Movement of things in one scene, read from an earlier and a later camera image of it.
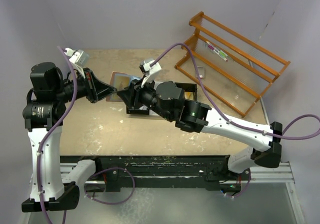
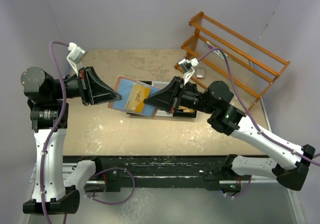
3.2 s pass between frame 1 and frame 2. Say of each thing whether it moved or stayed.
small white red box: stayed
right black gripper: moved
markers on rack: stayed
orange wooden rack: stayed
